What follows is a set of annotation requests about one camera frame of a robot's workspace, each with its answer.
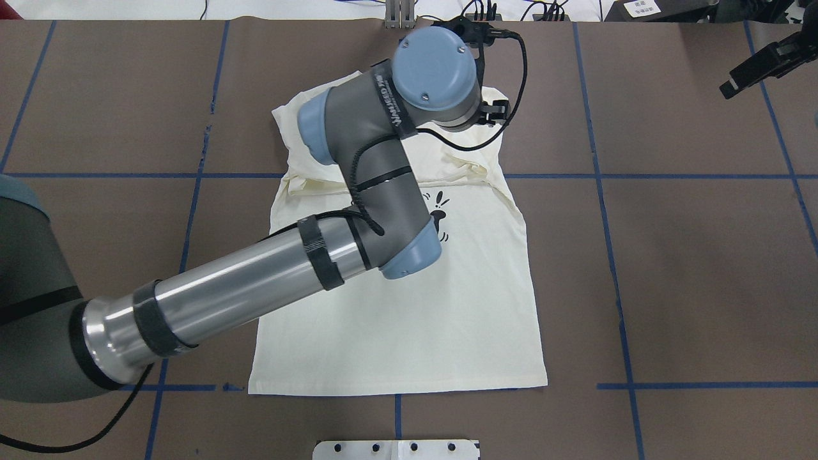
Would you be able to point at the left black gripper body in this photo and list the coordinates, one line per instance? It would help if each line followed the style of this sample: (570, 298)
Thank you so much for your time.
(495, 114)

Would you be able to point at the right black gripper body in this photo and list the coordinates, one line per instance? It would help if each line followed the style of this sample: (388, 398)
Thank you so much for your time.
(769, 62)

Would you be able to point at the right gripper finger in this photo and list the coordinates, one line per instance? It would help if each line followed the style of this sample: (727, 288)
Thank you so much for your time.
(756, 68)

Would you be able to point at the cream long-sleeve cat shirt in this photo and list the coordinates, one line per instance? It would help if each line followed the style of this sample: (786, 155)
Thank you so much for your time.
(468, 322)

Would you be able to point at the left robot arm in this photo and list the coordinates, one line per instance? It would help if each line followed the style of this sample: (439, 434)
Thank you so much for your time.
(58, 346)

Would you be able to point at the black power adapter box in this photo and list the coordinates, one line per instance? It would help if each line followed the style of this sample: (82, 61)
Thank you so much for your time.
(661, 11)

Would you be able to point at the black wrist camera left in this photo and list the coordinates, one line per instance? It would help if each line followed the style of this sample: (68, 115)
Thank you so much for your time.
(474, 33)

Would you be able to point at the aluminium frame post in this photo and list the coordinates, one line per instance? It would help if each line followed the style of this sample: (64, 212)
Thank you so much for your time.
(400, 14)

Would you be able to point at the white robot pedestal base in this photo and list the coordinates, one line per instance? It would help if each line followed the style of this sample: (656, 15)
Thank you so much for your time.
(398, 449)

